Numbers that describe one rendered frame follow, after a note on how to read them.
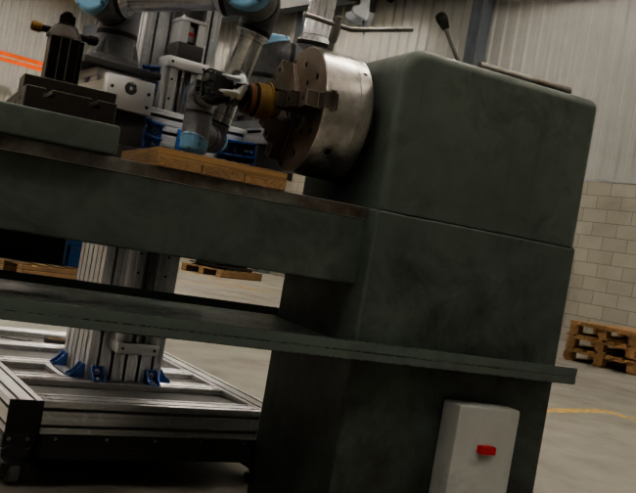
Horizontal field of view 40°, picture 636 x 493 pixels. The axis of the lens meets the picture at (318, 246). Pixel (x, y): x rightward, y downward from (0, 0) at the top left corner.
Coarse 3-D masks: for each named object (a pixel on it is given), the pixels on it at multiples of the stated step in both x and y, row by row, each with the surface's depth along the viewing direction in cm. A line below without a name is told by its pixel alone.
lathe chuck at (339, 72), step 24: (312, 48) 214; (312, 72) 212; (336, 72) 206; (360, 96) 207; (312, 120) 208; (336, 120) 204; (312, 144) 205; (336, 144) 207; (288, 168) 216; (312, 168) 212
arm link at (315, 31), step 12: (312, 0) 277; (324, 0) 276; (336, 0) 279; (312, 12) 277; (324, 12) 276; (312, 24) 277; (324, 24) 277; (300, 36) 279; (312, 36) 277; (324, 36) 278; (300, 48) 277; (324, 48) 277
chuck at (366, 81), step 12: (360, 60) 216; (360, 72) 210; (372, 84) 210; (372, 96) 208; (360, 108) 206; (372, 108) 208; (360, 120) 207; (360, 132) 208; (360, 144) 209; (348, 156) 210; (336, 168) 213; (348, 168) 213
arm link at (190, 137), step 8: (192, 112) 230; (200, 112) 230; (208, 112) 231; (184, 120) 231; (192, 120) 230; (200, 120) 230; (208, 120) 232; (184, 128) 231; (192, 128) 230; (200, 128) 230; (208, 128) 232; (184, 136) 231; (192, 136) 230; (200, 136) 230; (208, 136) 233; (216, 136) 239; (184, 144) 230; (192, 144) 230; (200, 144) 231; (208, 144) 237; (192, 152) 233; (200, 152) 232
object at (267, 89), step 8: (248, 88) 208; (256, 88) 208; (264, 88) 209; (272, 88) 210; (248, 96) 208; (256, 96) 208; (264, 96) 208; (272, 96) 209; (240, 104) 212; (248, 104) 208; (256, 104) 209; (264, 104) 209; (272, 104) 209; (248, 112) 210; (256, 112) 209; (264, 112) 210; (272, 112) 212; (264, 120) 213
